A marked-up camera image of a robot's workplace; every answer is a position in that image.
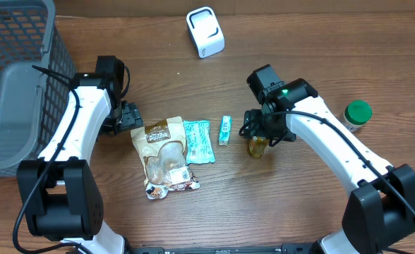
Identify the clear yellow liquid bottle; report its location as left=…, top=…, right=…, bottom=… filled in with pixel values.
left=248, top=136, right=269, bottom=158

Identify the brown snack packet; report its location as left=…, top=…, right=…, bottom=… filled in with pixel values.
left=131, top=116, right=200, bottom=200

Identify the teal Kleenex tissue pack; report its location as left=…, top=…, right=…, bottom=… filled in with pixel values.
left=218, top=115, right=232, bottom=146

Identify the green lid white jar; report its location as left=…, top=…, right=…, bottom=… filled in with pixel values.
left=342, top=100, right=373, bottom=132

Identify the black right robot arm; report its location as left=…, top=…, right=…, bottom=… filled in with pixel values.
left=239, top=65, right=415, bottom=253

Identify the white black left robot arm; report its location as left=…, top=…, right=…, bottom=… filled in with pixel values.
left=12, top=56, right=143, bottom=253

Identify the white barcode scanner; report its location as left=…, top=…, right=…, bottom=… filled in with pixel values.
left=186, top=6, right=225, bottom=59

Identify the grey plastic mesh basket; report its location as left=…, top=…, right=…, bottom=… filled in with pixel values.
left=0, top=0, right=76, bottom=176

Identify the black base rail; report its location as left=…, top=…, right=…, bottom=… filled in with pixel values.
left=125, top=243, right=313, bottom=254

